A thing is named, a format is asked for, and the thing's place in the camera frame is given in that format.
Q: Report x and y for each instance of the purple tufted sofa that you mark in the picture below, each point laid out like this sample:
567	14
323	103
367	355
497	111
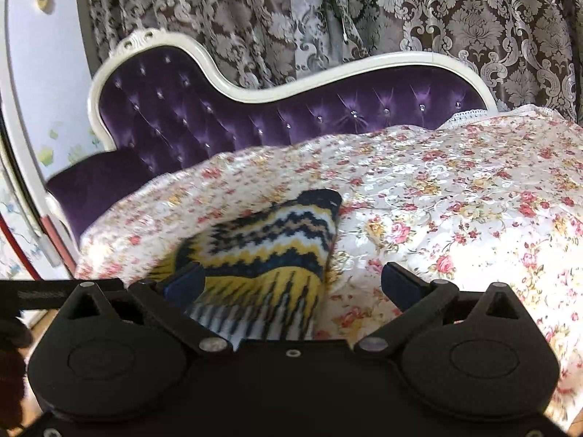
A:
273	118

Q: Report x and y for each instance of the grey damask curtain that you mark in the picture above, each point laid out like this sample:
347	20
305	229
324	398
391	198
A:
455	9

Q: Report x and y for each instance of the white door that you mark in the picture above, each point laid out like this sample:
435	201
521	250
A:
41	100

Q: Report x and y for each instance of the zigzag knitted sweater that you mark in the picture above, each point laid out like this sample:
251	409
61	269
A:
273	246

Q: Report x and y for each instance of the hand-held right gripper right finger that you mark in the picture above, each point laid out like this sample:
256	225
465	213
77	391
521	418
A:
401	282

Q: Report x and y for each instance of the floral blanket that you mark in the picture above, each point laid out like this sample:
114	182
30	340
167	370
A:
455	191

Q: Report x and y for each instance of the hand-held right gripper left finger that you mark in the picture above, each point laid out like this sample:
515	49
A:
183	283

